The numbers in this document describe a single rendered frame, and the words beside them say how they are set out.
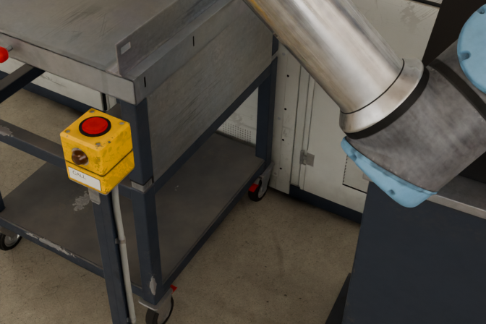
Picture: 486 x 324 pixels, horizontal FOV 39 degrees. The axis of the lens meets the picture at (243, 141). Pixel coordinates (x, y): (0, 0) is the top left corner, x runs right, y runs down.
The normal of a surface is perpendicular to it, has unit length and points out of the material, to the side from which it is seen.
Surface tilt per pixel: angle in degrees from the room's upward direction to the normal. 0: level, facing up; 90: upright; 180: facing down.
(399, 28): 90
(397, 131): 76
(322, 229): 0
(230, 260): 0
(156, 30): 90
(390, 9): 90
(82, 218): 0
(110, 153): 90
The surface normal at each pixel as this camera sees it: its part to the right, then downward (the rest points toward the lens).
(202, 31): 0.87, 0.33
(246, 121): -0.49, 0.55
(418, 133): 0.08, 0.30
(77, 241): 0.02, -0.76
